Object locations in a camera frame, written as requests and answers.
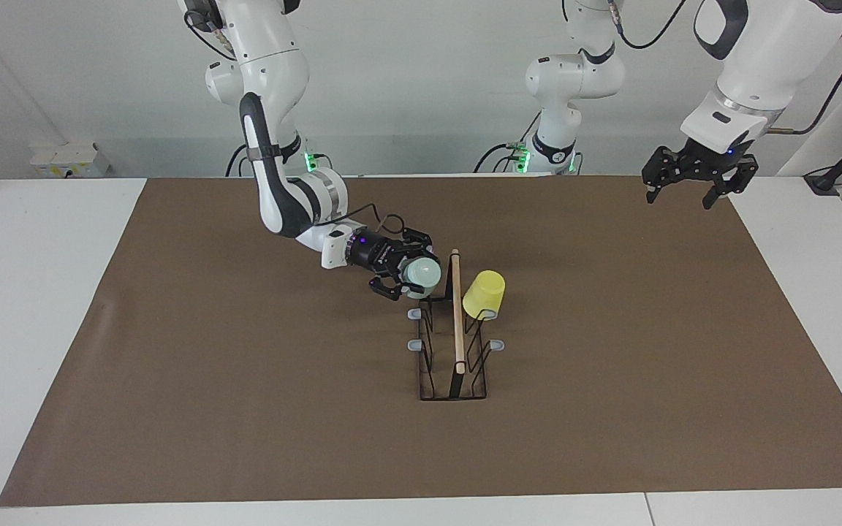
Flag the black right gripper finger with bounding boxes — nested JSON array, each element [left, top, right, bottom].
[[369, 273, 411, 302], [391, 227, 436, 254]]

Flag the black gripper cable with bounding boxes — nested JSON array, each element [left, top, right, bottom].
[[607, 0, 842, 136], [311, 203, 407, 238]]

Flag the light green plastic cup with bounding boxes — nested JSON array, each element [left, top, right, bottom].
[[401, 256, 442, 299]]

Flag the black base cables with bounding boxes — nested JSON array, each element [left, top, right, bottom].
[[474, 110, 542, 175], [225, 142, 255, 178]]

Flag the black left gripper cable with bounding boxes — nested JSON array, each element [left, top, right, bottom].
[[607, 0, 842, 136]]

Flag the black wire cup rack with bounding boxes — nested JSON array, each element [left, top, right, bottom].
[[407, 248, 506, 402]]

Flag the brown table mat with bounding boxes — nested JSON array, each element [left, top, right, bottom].
[[0, 174, 842, 508]]

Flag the yellow plastic cup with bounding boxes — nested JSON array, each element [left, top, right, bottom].
[[463, 270, 507, 321]]

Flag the white power strip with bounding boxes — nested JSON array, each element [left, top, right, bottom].
[[30, 142, 111, 178]]

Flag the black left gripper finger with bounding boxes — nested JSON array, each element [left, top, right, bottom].
[[641, 145, 686, 205], [702, 154, 760, 212]]

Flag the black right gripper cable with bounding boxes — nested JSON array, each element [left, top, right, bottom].
[[311, 203, 407, 238]]

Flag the black right base cables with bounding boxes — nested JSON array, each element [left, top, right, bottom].
[[225, 142, 255, 178]]

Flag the black left base cables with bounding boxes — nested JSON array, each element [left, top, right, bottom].
[[474, 110, 542, 175]]

